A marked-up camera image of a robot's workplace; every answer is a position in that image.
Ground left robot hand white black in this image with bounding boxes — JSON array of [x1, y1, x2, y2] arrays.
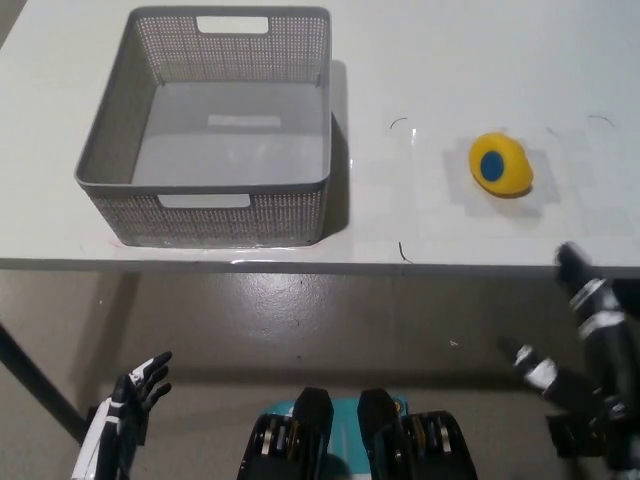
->
[[69, 351, 174, 480]]

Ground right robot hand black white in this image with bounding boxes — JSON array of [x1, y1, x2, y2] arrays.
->
[[499, 242, 640, 471]]

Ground yellow duck toy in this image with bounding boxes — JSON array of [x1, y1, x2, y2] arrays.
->
[[468, 131, 536, 200]]

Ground black table leg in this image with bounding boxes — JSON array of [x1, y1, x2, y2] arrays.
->
[[610, 278, 640, 322], [0, 322, 85, 445]]

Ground grey translucent tape patch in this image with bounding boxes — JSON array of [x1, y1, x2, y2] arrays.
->
[[442, 132, 560, 219]]

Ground grey perforated plastic basket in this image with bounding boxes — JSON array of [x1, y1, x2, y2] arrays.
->
[[73, 5, 335, 250]]

